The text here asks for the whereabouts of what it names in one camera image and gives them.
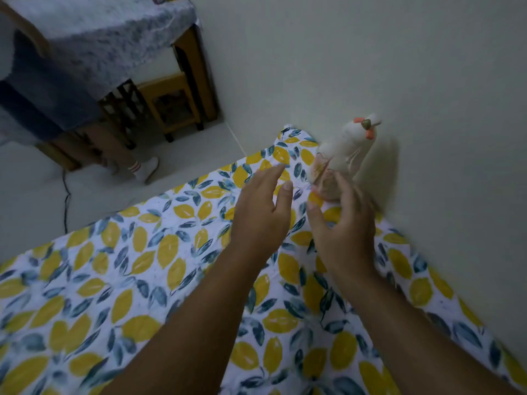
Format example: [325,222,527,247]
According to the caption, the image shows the yellow wooden stool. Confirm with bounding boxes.
[137,73,205,143]

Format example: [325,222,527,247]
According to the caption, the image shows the grey patterned tablecloth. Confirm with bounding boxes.
[7,0,201,101]

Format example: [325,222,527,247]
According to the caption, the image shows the black cable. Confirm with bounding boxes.
[61,168,72,236]

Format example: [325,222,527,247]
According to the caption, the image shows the person's left forearm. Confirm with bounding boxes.
[101,247,276,395]

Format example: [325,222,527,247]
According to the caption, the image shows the dark wooden stool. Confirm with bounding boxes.
[98,79,142,150]

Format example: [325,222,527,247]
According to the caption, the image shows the white goose plush toy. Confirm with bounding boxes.
[308,113,382,202]

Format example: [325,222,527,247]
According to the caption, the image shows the wooden table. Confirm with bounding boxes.
[0,0,220,172]

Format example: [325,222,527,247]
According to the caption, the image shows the person's right hand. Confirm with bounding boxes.
[305,172,378,281]

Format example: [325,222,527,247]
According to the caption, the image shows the lemon print bedsheet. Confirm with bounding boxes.
[0,125,527,395]

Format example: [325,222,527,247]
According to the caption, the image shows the person's right forearm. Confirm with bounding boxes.
[331,270,520,395]

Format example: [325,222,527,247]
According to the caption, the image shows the person's left hand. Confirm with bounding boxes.
[228,163,295,259]

